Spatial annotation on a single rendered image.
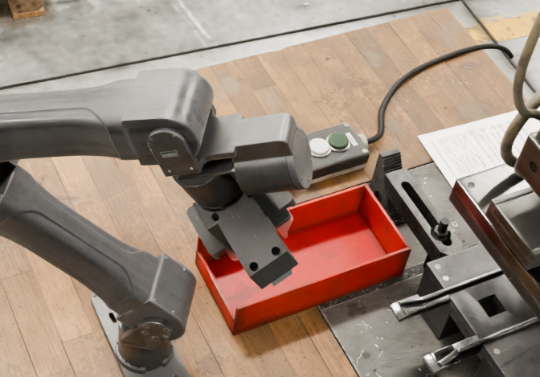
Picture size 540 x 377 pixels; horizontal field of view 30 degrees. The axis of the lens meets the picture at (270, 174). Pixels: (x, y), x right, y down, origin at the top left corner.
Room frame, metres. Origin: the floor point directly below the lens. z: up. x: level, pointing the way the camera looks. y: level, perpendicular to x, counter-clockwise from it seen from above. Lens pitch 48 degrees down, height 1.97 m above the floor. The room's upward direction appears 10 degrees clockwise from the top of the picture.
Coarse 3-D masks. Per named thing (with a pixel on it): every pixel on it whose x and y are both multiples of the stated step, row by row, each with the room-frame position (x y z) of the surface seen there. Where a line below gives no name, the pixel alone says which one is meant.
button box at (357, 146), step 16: (464, 48) 1.29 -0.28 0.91; (480, 48) 1.31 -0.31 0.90; (496, 48) 1.33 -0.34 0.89; (432, 64) 1.24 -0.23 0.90; (400, 80) 1.19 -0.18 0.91; (336, 128) 1.04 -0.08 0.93; (352, 128) 1.05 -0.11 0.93; (352, 144) 1.01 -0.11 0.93; (368, 144) 1.03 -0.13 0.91; (320, 160) 0.97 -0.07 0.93; (336, 160) 0.97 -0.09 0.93; (352, 160) 0.98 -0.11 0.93; (320, 176) 0.96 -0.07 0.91
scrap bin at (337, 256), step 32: (352, 192) 0.90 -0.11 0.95; (320, 224) 0.87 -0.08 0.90; (352, 224) 0.88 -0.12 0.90; (384, 224) 0.86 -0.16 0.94; (224, 256) 0.79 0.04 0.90; (320, 256) 0.82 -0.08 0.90; (352, 256) 0.83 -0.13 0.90; (384, 256) 0.80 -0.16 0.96; (224, 288) 0.74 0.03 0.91; (256, 288) 0.75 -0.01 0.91; (288, 288) 0.76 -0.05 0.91; (320, 288) 0.74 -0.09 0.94; (352, 288) 0.77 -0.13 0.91; (256, 320) 0.69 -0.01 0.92
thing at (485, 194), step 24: (504, 168) 0.81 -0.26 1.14; (456, 192) 0.77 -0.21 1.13; (480, 192) 0.77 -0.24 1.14; (504, 192) 0.77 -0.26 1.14; (528, 192) 0.74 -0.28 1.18; (480, 216) 0.74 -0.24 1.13; (504, 216) 0.70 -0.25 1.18; (528, 216) 0.71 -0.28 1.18; (480, 240) 0.73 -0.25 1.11; (504, 240) 0.70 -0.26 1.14; (528, 240) 0.67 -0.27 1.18; (504, 264) 0.69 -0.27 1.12; (528, 264) 0.66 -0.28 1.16; (528, 288) 0.66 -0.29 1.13
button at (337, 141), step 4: (332, 136) 1.01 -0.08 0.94; (336, 136) 1.01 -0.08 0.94; (340, 136) 1.02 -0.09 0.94; (344, 136) 1.02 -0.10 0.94; (328, 140) 1.01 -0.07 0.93; (332, 140) 1.00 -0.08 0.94; (336, 140) 1.01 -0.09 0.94; (340, 140) 1.01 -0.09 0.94; (344, 140) 1.01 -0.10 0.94; (348, 140) 1.01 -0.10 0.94; (332, 144) 1.00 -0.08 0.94; (336, 144) 1.00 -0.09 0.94; (340, 144) 1.00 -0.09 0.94; (344, 144) 1.00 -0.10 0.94; (336, 148) 0.99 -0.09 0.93; (340, 148) 0.99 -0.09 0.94; (344, 148) 1.00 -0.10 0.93
